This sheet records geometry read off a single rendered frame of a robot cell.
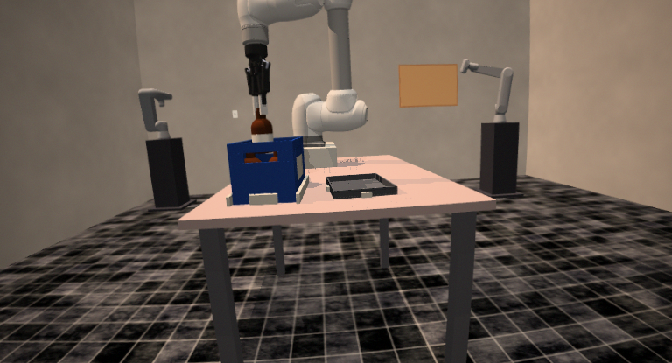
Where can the blue divided crate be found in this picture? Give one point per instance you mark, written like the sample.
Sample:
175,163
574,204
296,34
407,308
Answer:
282,177

